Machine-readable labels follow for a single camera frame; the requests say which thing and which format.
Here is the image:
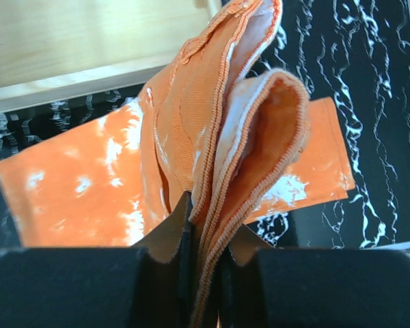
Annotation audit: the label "orange tie-dye trousers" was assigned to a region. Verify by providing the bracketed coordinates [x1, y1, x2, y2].
[0, 1, 355, 327]

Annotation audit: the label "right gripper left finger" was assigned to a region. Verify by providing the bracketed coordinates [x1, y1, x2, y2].
[129, 191, 193, 327]

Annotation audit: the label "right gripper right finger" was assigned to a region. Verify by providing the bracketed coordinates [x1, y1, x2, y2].
[219, 225, 271, 327]

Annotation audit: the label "black marble pattern mat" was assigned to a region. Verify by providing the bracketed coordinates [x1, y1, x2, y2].
[0, 0, 410, 257]

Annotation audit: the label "wooden clothes rack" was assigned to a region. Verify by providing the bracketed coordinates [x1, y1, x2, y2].
[0, 1, 222, 113]

